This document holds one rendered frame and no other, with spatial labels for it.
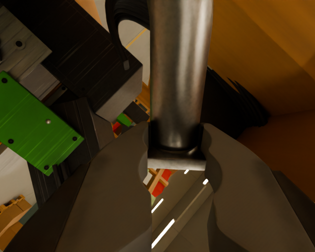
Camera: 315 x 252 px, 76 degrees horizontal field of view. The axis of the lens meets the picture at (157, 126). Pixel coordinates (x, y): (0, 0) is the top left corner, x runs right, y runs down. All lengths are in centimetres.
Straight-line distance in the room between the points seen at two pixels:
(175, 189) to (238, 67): 945
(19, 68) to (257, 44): 45
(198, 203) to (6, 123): 757
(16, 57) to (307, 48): 51
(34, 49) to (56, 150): 22
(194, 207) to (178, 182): 215
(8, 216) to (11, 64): 600
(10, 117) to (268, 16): 48
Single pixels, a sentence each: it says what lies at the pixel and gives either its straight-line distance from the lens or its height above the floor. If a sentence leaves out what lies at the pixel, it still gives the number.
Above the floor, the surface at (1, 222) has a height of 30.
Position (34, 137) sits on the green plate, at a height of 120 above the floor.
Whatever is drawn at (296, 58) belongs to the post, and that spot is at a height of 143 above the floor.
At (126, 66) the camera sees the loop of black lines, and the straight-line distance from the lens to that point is 38.
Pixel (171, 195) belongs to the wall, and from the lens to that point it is 974.
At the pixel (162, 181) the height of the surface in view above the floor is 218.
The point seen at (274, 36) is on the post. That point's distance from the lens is 27.
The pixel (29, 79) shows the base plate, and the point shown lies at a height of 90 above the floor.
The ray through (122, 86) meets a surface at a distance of 54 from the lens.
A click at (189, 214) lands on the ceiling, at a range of 789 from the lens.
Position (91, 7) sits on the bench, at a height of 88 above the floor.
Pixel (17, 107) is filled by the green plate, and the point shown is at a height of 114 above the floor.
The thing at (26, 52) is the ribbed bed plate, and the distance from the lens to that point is 53.
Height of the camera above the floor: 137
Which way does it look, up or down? 1 degrees up
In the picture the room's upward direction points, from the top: 133 degrees clockwise
